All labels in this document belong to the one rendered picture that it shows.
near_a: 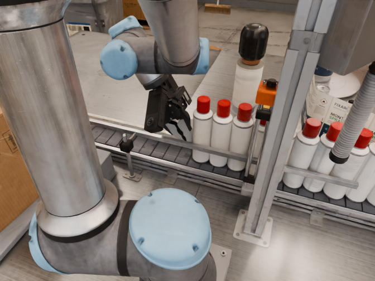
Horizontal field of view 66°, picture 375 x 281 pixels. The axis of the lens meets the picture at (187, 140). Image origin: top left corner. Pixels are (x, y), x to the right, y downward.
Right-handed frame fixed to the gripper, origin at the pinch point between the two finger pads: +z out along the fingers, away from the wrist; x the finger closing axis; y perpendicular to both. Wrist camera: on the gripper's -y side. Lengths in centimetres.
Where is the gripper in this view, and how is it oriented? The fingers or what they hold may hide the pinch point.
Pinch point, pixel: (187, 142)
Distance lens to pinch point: 81.4
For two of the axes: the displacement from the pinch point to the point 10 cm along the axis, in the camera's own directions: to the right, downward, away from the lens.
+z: 4.7, 7.6, 4.5
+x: -8.2, 1.8, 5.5
